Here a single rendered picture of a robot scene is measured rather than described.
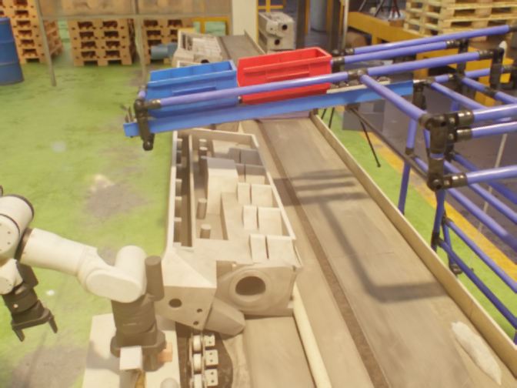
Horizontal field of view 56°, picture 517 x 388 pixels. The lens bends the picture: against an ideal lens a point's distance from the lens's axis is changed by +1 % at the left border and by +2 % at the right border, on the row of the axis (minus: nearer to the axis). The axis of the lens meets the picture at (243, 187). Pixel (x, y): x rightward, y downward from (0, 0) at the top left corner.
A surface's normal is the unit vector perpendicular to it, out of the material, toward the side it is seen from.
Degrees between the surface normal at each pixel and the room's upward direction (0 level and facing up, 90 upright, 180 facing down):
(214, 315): 90
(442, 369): 0
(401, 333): 0
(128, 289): 90
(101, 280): 90
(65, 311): 0
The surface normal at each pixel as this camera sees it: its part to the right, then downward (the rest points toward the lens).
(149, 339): 0.09, 0.43
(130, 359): 0.03, -0.56
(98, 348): -0.02, -0.90
